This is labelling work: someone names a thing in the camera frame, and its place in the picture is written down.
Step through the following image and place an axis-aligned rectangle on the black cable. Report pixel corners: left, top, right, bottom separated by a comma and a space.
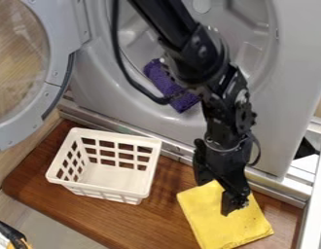
109, 0, 190, 106

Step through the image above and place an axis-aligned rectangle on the washing machine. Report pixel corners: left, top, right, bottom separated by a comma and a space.
0, 0, 321, 179

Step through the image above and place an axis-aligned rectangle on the white plastic basket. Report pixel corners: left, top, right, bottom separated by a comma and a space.
45, 126, 163, 206

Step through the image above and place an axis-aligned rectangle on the yellow cloth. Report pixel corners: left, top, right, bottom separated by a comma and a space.
174, 179, 276, 249

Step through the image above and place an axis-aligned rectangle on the purple cloth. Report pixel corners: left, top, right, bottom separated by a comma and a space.
142, 57, 202, 114

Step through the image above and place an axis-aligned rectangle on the yellow and black tool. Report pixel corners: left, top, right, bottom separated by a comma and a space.
0, 218, 31, 249

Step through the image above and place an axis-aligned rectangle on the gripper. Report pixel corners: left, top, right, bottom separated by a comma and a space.
192, 135, 253, 218

